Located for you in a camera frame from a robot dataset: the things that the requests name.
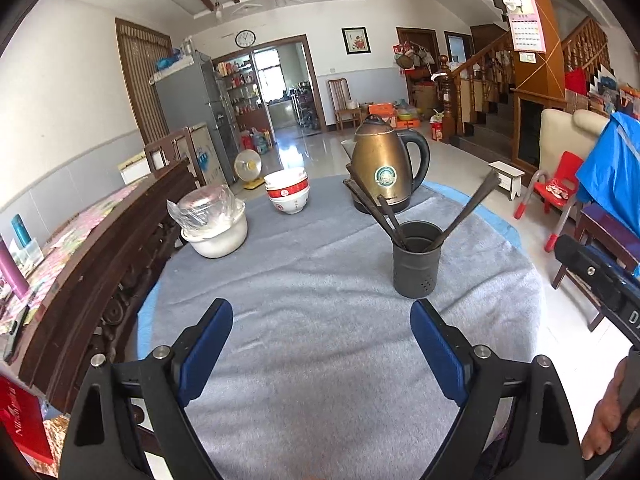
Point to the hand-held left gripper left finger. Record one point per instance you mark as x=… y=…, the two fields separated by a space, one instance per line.
x=202 y=350

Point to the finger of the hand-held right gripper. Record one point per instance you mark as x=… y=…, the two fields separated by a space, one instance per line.
x=585 y=265

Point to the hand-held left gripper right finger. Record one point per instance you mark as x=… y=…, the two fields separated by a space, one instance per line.
x=442 y=355

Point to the dark grey chopstick holder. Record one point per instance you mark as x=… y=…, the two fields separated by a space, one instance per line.
x=417 y=270

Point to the person's right hand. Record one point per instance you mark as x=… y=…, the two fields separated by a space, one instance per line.
x=602 y=420

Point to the dark wooden chair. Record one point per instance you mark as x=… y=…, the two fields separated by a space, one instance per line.
x=605 y=225

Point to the blue table mat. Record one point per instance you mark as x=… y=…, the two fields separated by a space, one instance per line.
x=145 y=310

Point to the red plastic child chair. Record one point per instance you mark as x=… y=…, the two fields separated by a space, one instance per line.
x=562 y=170

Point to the blue plastic sheet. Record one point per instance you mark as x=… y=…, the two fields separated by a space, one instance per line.
x=612 y=160

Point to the white ceramic pot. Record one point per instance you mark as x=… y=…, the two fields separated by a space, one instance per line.
x=220 y=240

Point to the small white stool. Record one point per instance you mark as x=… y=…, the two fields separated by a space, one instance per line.
x=506 y=172

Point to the carved dark wooden bench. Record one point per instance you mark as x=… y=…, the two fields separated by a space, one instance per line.
x=85 y=285

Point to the cream sofa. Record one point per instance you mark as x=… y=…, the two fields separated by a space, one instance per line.
x=562 y=130

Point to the plastic-wrapped steel pot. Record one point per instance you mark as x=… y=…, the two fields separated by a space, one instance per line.
x=202 y=207

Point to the white chest freezer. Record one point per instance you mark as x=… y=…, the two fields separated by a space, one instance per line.
x=205 y=155

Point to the red gift box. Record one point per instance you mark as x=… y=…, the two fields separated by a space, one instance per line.
x=20 y=420

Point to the clear plastic container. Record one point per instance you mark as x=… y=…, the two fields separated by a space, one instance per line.
x=27 y=255

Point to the bronze electric kettle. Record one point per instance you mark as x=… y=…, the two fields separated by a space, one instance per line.
x=385 y=160

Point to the purple thermos bottle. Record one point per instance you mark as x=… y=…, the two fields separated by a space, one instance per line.
x=12 y=270

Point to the teal thermos bottle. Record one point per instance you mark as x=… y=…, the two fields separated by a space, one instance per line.
x=21 y=230

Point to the wooden stair railing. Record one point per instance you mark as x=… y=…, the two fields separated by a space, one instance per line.
x=480 y=70

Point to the orange cardboard box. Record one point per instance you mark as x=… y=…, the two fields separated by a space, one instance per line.
x=382 y=110

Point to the grey refrigerator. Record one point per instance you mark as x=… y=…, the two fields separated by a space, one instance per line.
x=192 y=95

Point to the wooden dining chair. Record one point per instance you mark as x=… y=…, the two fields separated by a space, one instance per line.
x=342 y=100

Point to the pink wall calendar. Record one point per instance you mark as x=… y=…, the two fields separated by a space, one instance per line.
x=525 y=20

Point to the round wall clock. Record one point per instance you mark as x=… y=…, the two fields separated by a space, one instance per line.
x=245 y=38

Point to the framed wall picture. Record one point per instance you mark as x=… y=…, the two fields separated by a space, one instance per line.
x=356 y=41

